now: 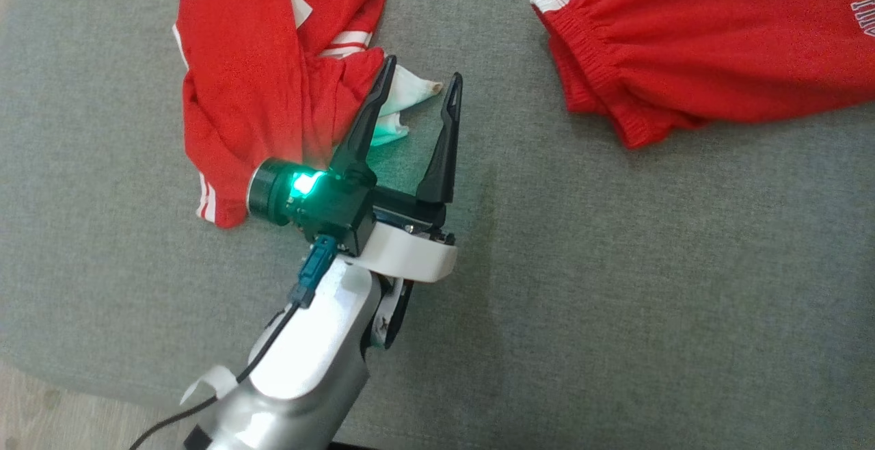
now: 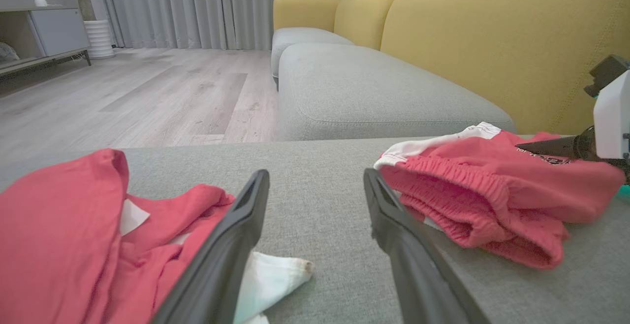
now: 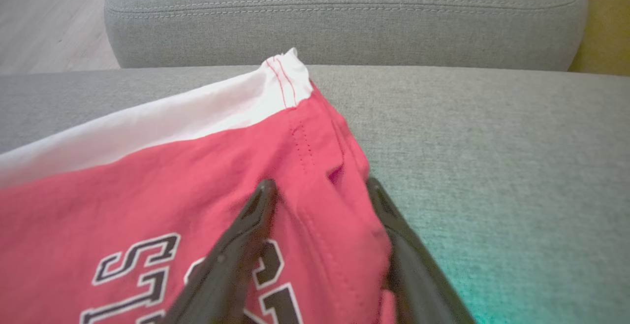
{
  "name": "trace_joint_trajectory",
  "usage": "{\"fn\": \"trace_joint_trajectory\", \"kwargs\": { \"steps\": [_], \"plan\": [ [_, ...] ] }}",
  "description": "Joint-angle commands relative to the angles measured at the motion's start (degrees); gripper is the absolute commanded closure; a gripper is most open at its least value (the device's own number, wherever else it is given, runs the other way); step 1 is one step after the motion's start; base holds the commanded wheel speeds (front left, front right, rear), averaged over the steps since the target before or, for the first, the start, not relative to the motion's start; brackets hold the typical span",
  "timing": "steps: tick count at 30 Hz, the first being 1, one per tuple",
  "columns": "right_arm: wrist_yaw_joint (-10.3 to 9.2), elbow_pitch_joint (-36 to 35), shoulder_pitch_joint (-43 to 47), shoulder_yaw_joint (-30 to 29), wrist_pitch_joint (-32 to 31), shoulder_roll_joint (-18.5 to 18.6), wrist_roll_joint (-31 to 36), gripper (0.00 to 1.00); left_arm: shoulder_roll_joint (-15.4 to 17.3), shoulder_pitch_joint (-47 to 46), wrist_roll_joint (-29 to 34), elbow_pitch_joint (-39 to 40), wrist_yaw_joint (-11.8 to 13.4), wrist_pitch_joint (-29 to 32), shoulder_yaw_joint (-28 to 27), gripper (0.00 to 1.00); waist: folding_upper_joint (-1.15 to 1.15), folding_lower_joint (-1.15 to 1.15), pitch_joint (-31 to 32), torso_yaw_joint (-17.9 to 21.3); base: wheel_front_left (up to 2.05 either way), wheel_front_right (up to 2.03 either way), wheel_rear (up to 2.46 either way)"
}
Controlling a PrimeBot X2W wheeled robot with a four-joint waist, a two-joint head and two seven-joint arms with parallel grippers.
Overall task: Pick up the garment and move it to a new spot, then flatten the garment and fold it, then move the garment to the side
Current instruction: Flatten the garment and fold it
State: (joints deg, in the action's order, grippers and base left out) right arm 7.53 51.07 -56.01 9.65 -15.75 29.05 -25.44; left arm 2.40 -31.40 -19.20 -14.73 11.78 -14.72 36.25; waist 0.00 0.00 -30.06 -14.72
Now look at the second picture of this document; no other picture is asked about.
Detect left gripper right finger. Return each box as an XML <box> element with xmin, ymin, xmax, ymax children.
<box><xmin>363</xmin><ymin>168</ymin><xmax>493</xmax><ymax>324</ymax></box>

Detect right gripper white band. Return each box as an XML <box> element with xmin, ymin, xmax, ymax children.
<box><xmin>515</xmin><ymin>69</ymin><xmax>630</xmax><ymax>162</ymax></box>

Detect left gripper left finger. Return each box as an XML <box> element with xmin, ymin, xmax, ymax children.
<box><xmin>150</xmin><ymin>169</ymin><xmax>270</xmax><ymax>324</ymax></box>

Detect red basketball shorts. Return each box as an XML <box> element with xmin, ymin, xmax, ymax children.
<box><xmin>373</xmin><ymin>121</ymin><xmax>627</xmax><ymax>270</ymax></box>

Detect red white basketball jersey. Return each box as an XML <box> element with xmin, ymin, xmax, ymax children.
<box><xmin>0</xmin><ymin>148</ymin><xmax>315</xmax><ymax>324</ymax></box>

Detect grey fabric ottoman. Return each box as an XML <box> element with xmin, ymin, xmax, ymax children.
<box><xmin>0</xmin><ymin>136</ymin><xmax>630</xmax><ymax>324</ymax></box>

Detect yellow sofa back cushion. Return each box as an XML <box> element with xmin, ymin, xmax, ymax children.
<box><xmin>380</xmin><ymin>0</ymin><xmax>630</xmax><ymax>136</ymax></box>
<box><xmin>273</xmin><ymin>0</ymin><xmax>345</xmax><ymax>33</ymax></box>
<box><xmin>333</xmin><ymin>0</ymin><xmax>405</xmax><ymax>51</ymax></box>

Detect grey sofa seat cushion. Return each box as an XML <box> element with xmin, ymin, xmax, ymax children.
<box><xmin>276</xmin><ymin>42</ymin><xmax>517</xmax><ymax>142</ymax></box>
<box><xmin>271</xmin><ymin>27</ymin><xmax>355</xmax><ymax>91</ymax></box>

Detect white ribbed cylinder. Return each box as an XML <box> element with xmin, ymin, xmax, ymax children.
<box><xmin>83</xmin><ymin>19</ymin><xmax>117</xmax><ymax>60</ymax></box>

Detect grey curtain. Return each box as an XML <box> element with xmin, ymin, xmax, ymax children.
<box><xmin>81</xmin><ymin>0</ymin><xmax>351</xmax><ymax>51</ymax></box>

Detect grey low cabinet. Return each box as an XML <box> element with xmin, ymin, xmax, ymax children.
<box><xmin>0</xmin><ymin>4</ymin><xmax>93</xmax><ymax>81</ymax></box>

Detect grey object in cabinet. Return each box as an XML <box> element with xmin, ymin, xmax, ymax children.
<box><xmin>0</xmin><ymin>42</ymin><xmax>20</xmax><ymax>65</ymax></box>

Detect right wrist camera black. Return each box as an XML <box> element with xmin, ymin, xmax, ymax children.
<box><xmin>584</xmin><ymin>54</ymin><xmax>630</xmax><ymax>98</ymax></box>

